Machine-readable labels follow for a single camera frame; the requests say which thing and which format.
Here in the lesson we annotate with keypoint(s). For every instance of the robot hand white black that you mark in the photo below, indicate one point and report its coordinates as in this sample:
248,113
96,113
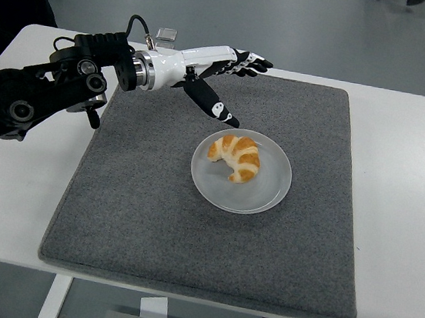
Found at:
193,59

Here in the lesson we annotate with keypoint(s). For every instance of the croissant bread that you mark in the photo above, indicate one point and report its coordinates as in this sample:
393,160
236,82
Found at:
241,158

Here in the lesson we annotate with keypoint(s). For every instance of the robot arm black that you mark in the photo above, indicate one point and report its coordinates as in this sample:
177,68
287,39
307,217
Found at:
12,88

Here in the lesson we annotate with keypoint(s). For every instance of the grey round plate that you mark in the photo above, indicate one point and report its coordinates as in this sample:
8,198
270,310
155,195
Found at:
258,195

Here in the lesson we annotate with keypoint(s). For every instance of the small clear square floor box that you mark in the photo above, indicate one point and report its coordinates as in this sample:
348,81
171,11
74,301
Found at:
167,34

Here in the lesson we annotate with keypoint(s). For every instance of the grey felt mat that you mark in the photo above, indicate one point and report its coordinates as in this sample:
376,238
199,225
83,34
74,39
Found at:
187,241

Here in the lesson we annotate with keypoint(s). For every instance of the white table leg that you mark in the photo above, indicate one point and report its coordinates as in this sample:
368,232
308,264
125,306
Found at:
53,300

